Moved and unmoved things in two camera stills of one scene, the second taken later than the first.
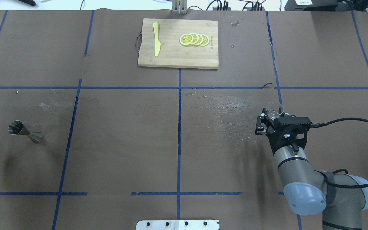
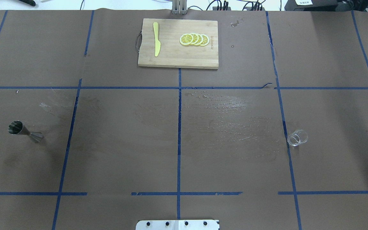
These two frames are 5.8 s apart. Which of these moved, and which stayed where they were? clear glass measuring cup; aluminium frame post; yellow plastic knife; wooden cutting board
Moved: clear glass measuring cup
Stayed: yellow plastic knife; aluminium frame post; wooden cutting board
